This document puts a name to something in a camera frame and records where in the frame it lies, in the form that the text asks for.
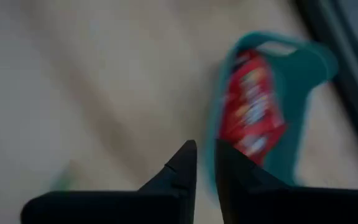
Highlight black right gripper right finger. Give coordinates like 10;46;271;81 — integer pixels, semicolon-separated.
215;139;358;224

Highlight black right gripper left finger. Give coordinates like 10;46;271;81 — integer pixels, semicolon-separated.
19;139;198;224

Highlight green candy packet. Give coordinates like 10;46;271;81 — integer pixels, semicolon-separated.
48;166;76;191

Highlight red candy packet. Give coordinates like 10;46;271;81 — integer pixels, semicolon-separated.
218;49;289;166

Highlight teal plastic bin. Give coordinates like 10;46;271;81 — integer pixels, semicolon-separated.
205;30;340;194

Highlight black metal rig frame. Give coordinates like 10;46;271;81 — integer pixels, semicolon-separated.
290;0;358;177

